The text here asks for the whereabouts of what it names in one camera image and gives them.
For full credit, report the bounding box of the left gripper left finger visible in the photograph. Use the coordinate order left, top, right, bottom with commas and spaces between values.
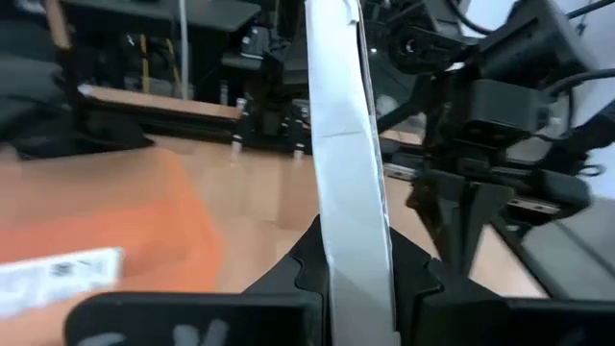
64, 214, 333, 346

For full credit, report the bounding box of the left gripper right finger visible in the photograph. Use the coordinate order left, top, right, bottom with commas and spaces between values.
387, 226, 615, 346

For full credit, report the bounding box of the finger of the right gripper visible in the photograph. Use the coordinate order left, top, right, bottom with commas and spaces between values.
407, 172, 462, 275
460, 170, 593, 278

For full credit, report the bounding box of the white product box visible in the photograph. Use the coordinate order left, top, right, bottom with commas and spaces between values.
304, 0, 403, 346

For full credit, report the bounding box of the white box with green side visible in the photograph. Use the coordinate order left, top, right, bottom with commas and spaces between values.
0, 246, 125, 321

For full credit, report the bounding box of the orange plastic bin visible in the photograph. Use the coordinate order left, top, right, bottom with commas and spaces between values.
0, 146, 225, 346

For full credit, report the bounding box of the dark side desk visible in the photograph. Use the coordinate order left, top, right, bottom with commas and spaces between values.
61, 0, 263, 105

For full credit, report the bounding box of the black lamp base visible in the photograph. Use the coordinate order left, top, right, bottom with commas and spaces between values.
0, 18, 153, 160

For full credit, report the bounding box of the white rod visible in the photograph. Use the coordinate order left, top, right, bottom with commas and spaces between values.
178, 0, 189, 101

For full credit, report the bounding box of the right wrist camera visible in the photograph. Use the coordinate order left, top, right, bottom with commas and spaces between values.
451, 78, 552, 151

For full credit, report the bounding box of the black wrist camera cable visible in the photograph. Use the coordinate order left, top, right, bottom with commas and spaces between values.
545, 66, 615, 177

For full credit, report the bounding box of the black aluminium table frame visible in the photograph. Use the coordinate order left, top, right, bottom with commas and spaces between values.
79, 95, 615, 302

